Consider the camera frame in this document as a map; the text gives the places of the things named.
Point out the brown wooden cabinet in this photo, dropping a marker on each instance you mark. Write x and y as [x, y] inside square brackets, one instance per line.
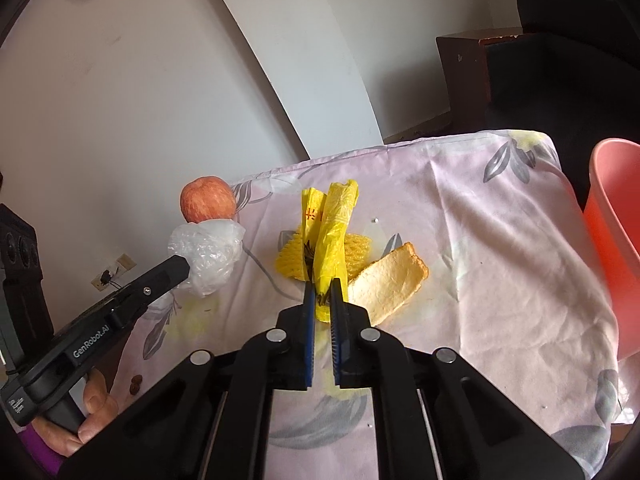
[460, 80]

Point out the pink floral cloth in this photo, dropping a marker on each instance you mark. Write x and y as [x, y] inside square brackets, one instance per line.
[475, 260]

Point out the white wall socket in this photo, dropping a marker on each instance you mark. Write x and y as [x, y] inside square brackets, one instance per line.
[126, 263]
[100, 281]

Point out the clear plastic bag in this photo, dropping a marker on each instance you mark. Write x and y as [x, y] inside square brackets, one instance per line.
[210, 255]

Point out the purple sleeved left forearm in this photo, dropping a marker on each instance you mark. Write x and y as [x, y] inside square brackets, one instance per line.
[37, 455]

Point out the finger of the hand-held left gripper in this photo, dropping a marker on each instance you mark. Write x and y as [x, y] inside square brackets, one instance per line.
[155, 285]

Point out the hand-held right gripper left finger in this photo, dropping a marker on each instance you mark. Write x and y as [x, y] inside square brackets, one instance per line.
[309, 340]

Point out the pink plastic bin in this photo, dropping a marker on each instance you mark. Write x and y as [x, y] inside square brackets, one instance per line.
[615, 240]

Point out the person's left hand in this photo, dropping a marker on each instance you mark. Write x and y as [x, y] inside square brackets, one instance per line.
[102, 405]

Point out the yellow foam fruit net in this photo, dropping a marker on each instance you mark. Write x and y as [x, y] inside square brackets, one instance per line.
[292, 260]

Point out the black leather chair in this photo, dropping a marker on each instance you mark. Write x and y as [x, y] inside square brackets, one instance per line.
[560, 10]

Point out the yellow plastic bag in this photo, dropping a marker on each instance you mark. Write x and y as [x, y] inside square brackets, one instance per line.
[330, 240]

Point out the white leaning board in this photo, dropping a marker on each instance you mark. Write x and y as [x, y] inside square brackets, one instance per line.
[300, 60]

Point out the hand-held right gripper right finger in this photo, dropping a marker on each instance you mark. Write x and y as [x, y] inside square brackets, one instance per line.
[337, 340]

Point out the red apple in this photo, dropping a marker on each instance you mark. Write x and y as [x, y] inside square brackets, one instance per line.
[207, 197]

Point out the large pomelo peel piece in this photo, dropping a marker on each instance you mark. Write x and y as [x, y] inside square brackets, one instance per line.
[390, 280]

